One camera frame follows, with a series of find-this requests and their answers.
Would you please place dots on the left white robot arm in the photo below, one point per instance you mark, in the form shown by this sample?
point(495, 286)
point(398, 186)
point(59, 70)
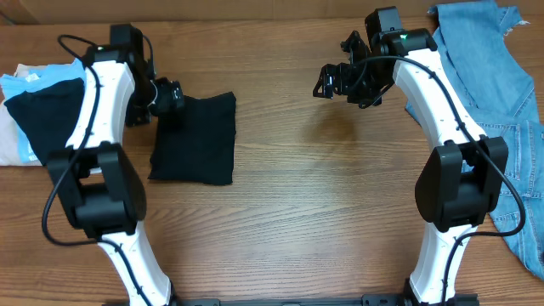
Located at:
point(98, 187)

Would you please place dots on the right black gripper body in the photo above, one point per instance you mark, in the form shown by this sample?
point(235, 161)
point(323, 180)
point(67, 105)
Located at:
point(362, 84)

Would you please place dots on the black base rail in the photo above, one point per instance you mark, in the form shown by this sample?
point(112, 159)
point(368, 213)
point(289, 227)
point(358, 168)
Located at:
point(365, 300)

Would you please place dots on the folded black garment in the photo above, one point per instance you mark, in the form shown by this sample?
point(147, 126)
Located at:
point(48, 117)

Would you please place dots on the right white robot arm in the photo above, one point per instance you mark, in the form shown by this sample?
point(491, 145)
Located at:
point(461, 181)

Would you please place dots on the black t-shirt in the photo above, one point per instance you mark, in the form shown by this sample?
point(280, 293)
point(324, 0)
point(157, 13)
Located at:
point(197, 145)

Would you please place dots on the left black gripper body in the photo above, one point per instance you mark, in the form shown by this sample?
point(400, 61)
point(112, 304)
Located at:
point(166, 99)

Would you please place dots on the folded beige garment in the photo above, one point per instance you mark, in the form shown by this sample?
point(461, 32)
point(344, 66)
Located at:
point(15, 147)

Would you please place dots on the blue denim jeans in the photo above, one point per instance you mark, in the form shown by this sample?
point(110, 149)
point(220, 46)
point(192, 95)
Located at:
point(500, 96)

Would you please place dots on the folded light blue garment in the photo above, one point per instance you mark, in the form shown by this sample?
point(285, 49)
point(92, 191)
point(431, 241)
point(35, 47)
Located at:
point(29, 78)

